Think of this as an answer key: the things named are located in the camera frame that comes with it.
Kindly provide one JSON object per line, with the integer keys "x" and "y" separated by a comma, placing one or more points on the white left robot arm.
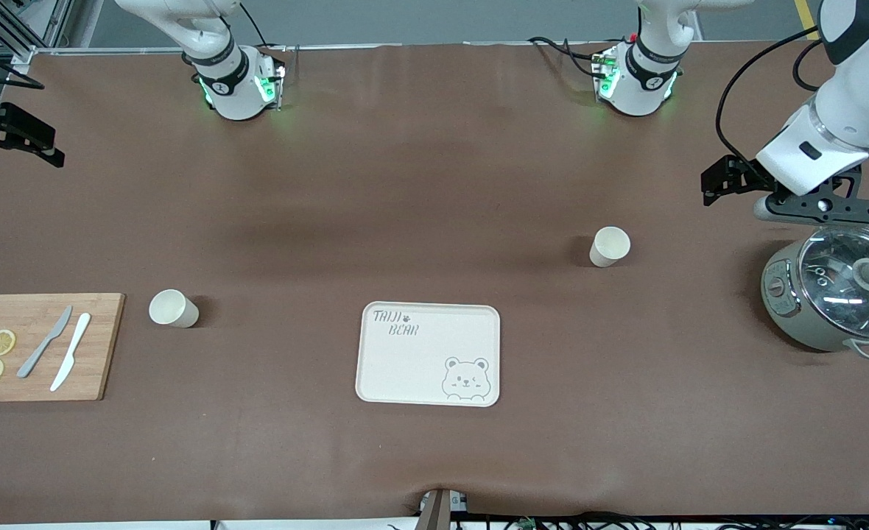
{"x": 862, "y": 96}

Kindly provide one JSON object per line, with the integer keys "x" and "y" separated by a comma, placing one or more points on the grey plastic knife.
{"x": 40, "y": 350}

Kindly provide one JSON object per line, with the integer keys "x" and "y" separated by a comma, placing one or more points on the cream bear print tray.
{"x": 405, "y": 368}

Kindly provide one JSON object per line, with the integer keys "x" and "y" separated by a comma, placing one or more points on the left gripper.
{"x": 739, "y": 172}

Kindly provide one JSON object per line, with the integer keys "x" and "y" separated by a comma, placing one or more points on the white plastic knife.
{"x": 72, "y": 350}

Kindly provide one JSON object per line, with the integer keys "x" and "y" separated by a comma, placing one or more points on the white IKEA cup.
{"x": 173, "y": 309}
{"x": 609, "y": 246}

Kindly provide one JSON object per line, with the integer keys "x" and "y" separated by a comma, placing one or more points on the aluminium frame profile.
{"x": 44, "y": 33}

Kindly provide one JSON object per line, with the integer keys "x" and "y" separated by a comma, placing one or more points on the grey-green electric cooking pot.
{"x": 792, "y": 316}

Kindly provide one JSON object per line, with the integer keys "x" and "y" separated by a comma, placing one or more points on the wooden cutting board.
{"x": 103, "y": 346}

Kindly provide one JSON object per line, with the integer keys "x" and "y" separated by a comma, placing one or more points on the glass pot lid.
{"x": 839, "y": 294}

